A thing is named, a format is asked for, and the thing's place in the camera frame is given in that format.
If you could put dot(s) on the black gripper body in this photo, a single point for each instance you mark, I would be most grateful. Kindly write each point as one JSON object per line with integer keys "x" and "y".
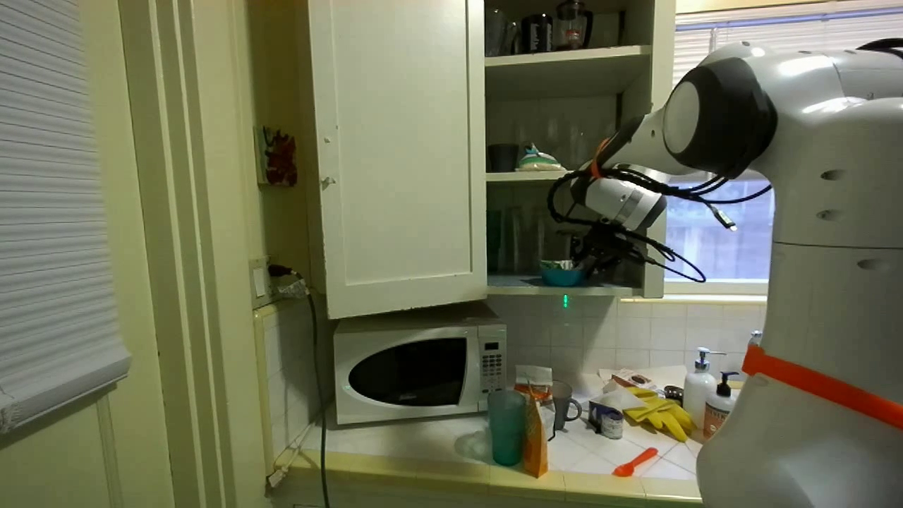
{"x": 615, "y": 249}

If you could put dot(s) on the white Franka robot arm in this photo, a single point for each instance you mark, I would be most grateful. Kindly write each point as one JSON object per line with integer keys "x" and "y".
{"x": 827, "y": 283}

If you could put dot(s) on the green and white dish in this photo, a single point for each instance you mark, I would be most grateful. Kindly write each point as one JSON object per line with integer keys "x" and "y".
{"x": 539, "y": 162}

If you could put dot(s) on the red and white food box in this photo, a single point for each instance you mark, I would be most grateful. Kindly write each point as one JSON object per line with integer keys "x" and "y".
{"x": 533, "y": 376}

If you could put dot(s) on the grey mug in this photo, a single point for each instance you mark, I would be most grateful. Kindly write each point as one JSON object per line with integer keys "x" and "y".
{"x": 564, "y": 412}

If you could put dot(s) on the small dark jar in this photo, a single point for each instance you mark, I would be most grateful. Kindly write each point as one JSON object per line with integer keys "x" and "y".
{"x": 672, "y": 393}

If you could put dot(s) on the yellow rubber gloves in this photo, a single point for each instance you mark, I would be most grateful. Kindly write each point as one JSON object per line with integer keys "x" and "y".
{"x": 665, "y": 412}

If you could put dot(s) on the teal plastic cup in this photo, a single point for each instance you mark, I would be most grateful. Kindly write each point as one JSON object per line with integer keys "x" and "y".
{"x": 505, "y": 427}

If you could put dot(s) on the soap bottle with black pump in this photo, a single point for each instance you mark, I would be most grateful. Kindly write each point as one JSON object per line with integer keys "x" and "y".
{"x": 720, "y": 403}

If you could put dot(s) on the orange spatula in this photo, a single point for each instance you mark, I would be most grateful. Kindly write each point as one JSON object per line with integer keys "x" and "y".
{"x": 636, "y": 460}

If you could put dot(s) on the white microwave oven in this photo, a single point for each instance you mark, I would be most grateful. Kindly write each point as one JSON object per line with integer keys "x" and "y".
{"x": 412, "y": 369}

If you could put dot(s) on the white open cabinet door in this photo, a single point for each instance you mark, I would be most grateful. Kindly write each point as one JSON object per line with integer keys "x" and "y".
{"x": 398, "y": 159}

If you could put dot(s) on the glass coffee carafe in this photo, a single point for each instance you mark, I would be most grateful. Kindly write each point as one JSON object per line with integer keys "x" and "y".
{"x": 574, "y": 25}

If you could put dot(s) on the clear glass jar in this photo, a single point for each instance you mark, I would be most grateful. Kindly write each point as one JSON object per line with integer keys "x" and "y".
{"x": 500, "y": 28}

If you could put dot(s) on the white door window blind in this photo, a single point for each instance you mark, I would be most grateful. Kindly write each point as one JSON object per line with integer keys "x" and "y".
{"x": 45, "y": 187}

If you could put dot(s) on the white wall cabinet with shelves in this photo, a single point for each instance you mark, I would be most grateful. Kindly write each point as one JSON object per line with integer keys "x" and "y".
{"x": 553, "y": 57}

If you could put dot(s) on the red wall decoration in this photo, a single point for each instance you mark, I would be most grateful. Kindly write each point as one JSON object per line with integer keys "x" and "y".
{"x": 281, "y": 156}

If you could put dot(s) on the wall power outlet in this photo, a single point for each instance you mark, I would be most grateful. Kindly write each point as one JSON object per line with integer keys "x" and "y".
{"x": 261, "y": 279}

